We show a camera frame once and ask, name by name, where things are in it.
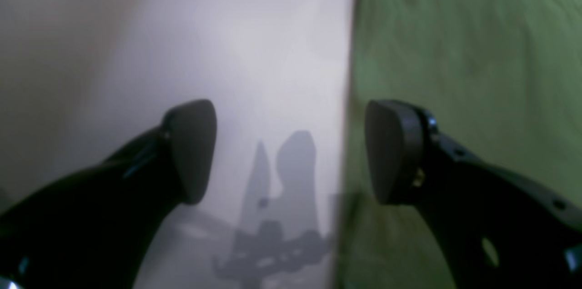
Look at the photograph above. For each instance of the green t-shirt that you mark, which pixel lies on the green t-shirt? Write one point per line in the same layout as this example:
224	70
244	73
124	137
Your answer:
502	77

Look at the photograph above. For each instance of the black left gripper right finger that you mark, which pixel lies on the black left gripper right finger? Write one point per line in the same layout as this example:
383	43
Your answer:
497	229

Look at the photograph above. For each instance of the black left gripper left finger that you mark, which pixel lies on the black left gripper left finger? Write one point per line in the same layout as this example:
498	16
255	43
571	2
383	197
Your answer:
92	229

